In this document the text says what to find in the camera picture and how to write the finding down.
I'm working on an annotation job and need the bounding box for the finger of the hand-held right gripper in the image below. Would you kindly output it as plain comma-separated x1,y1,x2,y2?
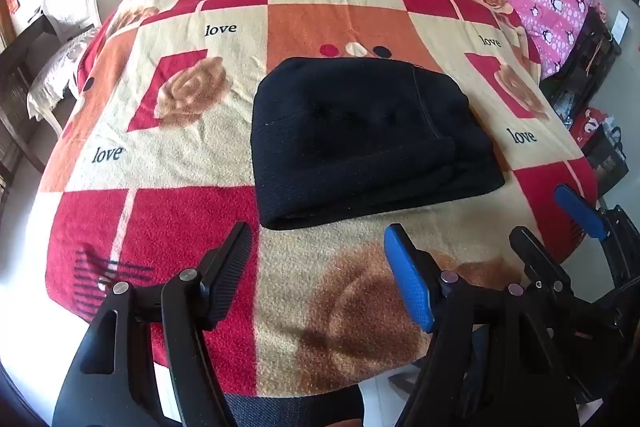
509,227,574,306
553,184,609,241

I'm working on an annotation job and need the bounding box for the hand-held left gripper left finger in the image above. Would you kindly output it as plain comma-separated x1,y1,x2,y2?
50,221,253,427

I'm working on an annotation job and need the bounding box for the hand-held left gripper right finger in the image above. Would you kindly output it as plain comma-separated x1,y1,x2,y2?
384,223,583,427

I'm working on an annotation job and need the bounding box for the black knitted sweater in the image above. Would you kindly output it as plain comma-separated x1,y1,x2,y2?
250,57,507,232

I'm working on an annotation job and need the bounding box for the black shopping bag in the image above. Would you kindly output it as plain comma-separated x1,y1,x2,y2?
582,127,630,198

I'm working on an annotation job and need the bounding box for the red printed bag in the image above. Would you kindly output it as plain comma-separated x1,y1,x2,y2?
570,107,608,148

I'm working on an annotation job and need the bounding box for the red orange printed blanket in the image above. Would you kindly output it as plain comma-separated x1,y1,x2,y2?
37,0,601,408

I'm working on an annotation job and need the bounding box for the dark plastic crate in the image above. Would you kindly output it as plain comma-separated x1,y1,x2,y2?
540,7,623,118

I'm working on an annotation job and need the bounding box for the person's leg in jeans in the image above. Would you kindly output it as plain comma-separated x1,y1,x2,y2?
225,382,363,427

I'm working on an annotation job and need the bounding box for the dark wooden desk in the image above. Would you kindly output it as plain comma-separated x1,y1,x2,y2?
0,14,51,208

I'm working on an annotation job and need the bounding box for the white carved chair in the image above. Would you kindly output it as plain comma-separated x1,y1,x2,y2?
26,0,103,135

